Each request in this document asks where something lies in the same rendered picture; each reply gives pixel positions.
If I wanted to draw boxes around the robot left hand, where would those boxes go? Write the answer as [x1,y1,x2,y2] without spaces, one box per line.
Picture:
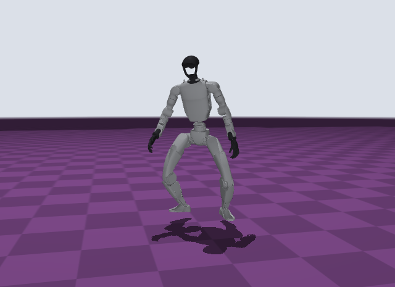
[228,132,239,159]

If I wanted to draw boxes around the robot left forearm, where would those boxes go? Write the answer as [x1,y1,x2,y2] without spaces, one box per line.
[222,106,236,137]

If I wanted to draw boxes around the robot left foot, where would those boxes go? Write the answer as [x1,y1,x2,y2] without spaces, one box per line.
[219,207,235,221]

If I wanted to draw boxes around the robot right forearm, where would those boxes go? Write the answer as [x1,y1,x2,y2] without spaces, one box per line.
[154,107,168,137]

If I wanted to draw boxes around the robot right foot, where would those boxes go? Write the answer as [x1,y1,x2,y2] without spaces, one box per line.
[169,204,191,212]

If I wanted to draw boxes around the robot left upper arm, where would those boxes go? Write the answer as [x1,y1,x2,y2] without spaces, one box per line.
[206,81,226,115]

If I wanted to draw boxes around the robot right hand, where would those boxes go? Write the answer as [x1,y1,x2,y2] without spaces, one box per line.
[148,128,161,153]

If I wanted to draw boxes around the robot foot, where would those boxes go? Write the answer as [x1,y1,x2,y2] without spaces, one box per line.
[169,204,191,212]
[219,207,235,221]

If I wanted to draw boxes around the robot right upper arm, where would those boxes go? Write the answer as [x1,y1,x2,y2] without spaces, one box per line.
[163,85,180,117]

